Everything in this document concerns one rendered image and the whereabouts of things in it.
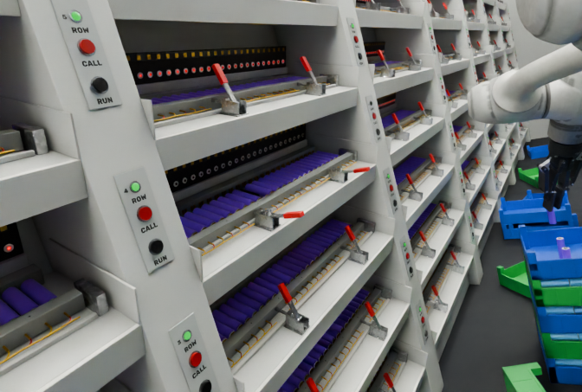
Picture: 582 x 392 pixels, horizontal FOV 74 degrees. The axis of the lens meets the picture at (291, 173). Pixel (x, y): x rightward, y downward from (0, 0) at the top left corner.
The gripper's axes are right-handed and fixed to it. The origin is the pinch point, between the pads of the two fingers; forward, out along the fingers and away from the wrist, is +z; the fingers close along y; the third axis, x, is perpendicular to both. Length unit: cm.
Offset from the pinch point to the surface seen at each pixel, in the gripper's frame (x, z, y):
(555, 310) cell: -20.0, 19.8, -11.8
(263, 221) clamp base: -22, -39, -79
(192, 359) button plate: -43, -39, -91
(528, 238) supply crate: 1.1, 15.5, -4.3
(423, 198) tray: 18.3, 3.0, -30.1
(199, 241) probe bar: -28, -44, -88
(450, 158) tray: 47.5, 13.6, -3.6
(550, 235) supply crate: -1.3, 14.0, 0.7
